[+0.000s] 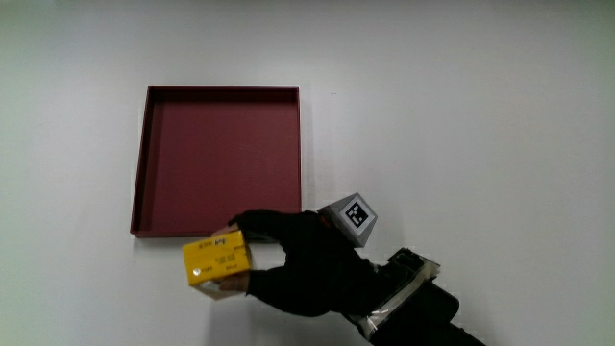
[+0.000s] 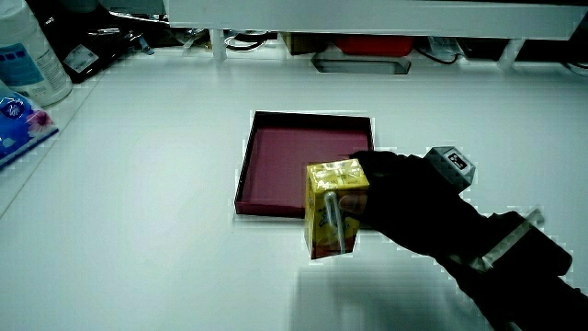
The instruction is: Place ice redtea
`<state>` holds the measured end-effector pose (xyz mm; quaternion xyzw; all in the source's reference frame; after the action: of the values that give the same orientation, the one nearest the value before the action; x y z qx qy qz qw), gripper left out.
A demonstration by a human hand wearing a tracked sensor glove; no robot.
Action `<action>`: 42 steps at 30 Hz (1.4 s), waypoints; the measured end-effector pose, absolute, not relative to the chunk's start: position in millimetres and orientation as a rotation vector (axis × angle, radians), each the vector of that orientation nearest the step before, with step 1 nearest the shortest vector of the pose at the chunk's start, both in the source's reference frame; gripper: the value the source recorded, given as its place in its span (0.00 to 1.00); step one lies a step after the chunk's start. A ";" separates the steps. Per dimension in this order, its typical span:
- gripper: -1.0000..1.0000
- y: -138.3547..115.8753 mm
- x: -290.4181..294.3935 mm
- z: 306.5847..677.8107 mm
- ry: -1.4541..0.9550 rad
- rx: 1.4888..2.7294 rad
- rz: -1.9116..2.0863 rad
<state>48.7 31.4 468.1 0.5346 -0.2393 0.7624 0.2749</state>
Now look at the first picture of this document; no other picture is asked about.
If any person's right hand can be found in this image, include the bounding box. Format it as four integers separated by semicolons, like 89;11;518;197
204;192;386;318

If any yellow ice redtea carton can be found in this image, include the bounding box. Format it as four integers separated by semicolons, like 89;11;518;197
182;229;253;289

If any dark red square tray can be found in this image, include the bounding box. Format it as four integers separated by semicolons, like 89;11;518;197
129;85;303;239

